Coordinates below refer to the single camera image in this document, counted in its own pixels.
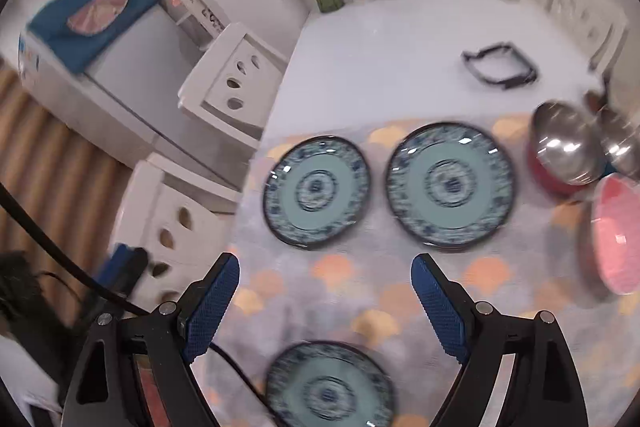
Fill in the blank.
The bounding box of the blue patterned plate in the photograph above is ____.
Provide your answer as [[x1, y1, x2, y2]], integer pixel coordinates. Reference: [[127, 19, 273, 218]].
[[265, 341, 397, 427], [384, 121, 518, 251], [262, 134, 372, 249]]

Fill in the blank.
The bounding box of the white dining chair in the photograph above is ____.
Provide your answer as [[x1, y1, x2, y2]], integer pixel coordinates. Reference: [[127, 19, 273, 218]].
[[542, 0, 629, 78], [178, 23, 288, 150], [110, 153, 242, 311]]

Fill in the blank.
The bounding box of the blue fridge cover cloth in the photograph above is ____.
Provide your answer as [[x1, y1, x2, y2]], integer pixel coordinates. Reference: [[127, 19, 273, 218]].
[[27, 0, 160, 74]]

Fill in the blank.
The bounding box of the white refrigerator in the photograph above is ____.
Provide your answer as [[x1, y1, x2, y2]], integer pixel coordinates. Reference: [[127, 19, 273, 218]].
[[18, 0, 250, 188]]

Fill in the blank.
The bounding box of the red steel bowl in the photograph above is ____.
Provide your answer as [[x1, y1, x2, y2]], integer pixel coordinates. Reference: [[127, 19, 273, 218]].
[[527, 101, 606, 197]]

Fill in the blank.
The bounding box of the pink floral bowl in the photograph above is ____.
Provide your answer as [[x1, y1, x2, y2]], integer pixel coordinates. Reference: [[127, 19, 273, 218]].
[[577, 173, 639, 300]]

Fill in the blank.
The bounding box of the black cable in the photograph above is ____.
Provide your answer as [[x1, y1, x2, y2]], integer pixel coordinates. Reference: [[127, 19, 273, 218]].
[[0, 181, 281, 427]]

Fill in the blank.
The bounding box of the scallop patterned tablecloth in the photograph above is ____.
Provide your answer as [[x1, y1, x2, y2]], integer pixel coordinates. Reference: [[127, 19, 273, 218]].
[[199, 110, 640, 427]]

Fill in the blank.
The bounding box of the blue steel bowl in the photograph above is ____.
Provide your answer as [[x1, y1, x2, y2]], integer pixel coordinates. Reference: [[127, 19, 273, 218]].
[[597, 106, 639, 181]]

